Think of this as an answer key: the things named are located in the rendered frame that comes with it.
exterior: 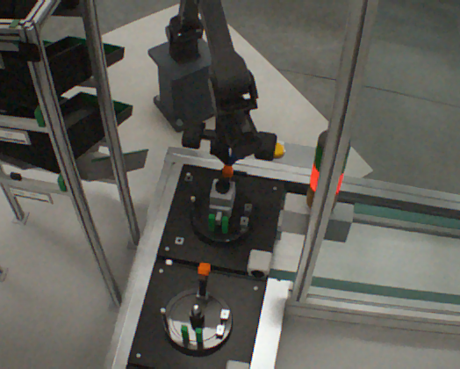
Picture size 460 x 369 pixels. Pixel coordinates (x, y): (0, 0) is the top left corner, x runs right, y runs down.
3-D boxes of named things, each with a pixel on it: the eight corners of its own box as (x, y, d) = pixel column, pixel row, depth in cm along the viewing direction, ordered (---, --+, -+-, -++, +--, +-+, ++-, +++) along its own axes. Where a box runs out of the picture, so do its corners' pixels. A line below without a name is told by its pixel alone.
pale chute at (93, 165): (96, 152, 139) (100, 133, 138) (144, 168, 136) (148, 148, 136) (35, 162, 112) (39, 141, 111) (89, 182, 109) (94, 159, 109)
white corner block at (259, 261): (250, 257, 127) (250, 248, 124) (270, 261, 127) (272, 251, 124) (246, 276, 125) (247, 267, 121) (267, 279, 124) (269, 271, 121)
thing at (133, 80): (197, 3, 199) (197, -4, 197) (371, 176, 155) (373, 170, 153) (15, 82, 176) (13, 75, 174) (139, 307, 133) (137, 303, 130)
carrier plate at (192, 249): (182, 171, 140) (182, 165, 139) (283, 187, 138) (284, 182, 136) (156, 259, 127) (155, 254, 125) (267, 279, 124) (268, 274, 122)
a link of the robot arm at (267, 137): (275, 136, 112) (280, 112, 116) (178, 121, 114) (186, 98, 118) (272, 162, 119) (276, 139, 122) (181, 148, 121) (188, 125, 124)
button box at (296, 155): (234, 148, 151) (234, 133, 146) (317, 162, 149) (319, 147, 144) (229, 170, 147) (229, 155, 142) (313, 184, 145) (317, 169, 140)
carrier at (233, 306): (154, 265, 126) (148, 235, 116) (266, 285, 123) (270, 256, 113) (127, 365, 112) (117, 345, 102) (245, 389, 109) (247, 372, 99)
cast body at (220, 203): (215, 190, 128) (214, 170, 123) (235, 193, 128) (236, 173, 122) (207, 223, 123) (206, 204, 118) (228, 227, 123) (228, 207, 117)
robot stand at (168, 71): (197, 81, 171) (195, 30, 155) (224, 112, 164) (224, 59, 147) (152, 101, 166) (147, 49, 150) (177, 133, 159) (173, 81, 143)
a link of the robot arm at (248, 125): (207, 73, 106) (227, 119, 99) (250, 64, 107) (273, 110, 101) (208, 114, 115) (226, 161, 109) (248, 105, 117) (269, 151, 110)
